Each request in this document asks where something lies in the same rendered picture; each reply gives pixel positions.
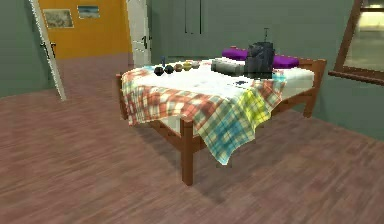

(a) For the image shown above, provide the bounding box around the purple pillow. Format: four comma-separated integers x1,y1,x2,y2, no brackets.
221,47,300,70

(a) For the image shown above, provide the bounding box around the grey cylinder roll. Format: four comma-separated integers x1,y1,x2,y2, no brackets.
210,57,248,76

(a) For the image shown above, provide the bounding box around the framed blue sea picture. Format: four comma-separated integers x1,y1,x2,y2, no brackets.
76,4,101,20

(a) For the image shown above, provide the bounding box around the white room door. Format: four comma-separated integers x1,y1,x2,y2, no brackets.
28,0,67,102
125,0,152,69

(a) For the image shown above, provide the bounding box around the plaid checked bed cover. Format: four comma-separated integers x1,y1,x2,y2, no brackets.
121,59,288,167

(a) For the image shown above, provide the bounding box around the framed beige landscape picture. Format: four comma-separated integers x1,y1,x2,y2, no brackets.
42,8,75,30

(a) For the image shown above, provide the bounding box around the brown framed window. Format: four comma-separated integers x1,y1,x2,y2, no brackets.
327,0,384,87

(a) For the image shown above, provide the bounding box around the grey green wall cupboard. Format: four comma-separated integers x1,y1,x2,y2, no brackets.
184,0,203,36

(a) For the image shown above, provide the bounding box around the brown wooden bed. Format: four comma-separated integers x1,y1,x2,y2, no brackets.
115,45,328,187

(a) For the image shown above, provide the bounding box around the black door handle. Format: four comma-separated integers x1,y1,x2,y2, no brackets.
141,34,153,51
40,41,57,60

